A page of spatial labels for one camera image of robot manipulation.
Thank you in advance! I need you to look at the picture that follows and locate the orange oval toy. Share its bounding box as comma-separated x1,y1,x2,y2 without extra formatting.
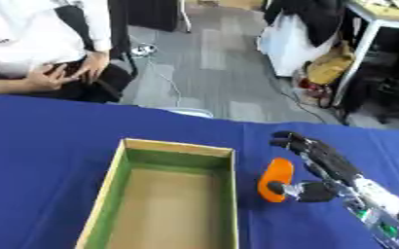
255,157,297,204

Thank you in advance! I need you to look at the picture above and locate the person's hand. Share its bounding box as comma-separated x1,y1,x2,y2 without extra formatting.
23,62,81,91
73,50,113,84

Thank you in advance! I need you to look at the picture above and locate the white cable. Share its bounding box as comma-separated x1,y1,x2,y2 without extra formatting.
129,33,183,108

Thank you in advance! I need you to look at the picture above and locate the black jacket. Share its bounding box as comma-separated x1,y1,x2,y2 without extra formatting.
262,0,351,48

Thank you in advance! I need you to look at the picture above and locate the black cable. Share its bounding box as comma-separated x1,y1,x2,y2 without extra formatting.
264,72,329,125

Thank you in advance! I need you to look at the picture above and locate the white table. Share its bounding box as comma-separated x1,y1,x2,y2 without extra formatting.
330,0,399,108

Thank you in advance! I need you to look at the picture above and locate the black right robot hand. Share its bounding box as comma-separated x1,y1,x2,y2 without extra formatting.
266,130,365,204

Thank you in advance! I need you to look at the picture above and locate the yellow bag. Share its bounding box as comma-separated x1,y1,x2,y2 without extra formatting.
303,42,356,86

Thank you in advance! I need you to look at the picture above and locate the person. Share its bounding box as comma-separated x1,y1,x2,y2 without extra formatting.
0,0,135,104

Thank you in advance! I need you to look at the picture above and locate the tan cardboard box green inside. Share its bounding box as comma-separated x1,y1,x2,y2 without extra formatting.
73,137,240,249

